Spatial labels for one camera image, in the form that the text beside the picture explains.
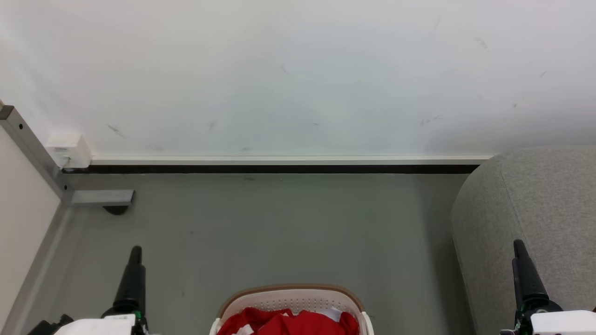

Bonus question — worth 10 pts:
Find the grey fabric sofa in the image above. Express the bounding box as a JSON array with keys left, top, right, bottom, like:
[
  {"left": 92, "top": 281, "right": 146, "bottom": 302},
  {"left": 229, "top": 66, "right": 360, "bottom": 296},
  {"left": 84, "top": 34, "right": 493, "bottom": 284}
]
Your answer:
[{"left": 450, "top": 146, "right": 596, "bottom": 335}]

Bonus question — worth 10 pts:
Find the right gripper dark green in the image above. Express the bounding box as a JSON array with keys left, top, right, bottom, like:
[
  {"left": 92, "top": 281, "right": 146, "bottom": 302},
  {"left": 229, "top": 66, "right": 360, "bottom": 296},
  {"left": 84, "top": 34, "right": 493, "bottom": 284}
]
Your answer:
[{"left": 501, "top": 239, "right": 564, "bottom": 335}]

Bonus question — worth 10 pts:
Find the white partition panel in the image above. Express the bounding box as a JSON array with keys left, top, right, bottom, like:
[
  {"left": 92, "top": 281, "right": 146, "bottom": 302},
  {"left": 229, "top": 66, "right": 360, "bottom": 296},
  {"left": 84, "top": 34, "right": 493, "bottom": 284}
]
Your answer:
[{"left": 0, "top": 127, "right": 62, "bottom": 327}]

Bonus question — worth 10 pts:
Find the left gripper dark green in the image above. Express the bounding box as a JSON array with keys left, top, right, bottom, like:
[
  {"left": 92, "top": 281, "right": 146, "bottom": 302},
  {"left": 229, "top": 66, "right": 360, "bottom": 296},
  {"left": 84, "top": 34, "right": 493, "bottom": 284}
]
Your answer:
[{"left": 102, "top": 246, "right": 149, "bottom": 335}]

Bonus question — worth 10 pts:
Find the white wall socket box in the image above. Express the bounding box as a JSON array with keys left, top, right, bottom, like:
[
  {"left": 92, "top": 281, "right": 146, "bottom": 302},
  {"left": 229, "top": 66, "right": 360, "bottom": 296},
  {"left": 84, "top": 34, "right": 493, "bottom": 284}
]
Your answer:
[{"left": 45, "top": 134, "right": 93, "bottom": 169}]

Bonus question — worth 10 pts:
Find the white and black baseboard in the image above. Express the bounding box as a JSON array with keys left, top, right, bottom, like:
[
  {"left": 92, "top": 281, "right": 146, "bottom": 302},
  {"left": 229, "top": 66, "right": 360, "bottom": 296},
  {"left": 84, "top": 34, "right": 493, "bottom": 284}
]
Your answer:
[{"left": 90, "top": 155, "right": 495, "bottom": 175}]

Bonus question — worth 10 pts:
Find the grey metal partition frame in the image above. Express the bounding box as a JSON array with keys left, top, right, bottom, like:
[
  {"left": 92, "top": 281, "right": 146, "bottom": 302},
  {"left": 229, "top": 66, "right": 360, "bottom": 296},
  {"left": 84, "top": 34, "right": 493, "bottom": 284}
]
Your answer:
[{"left": 0, "top": 103, "right": 136, "bottom": 208}]

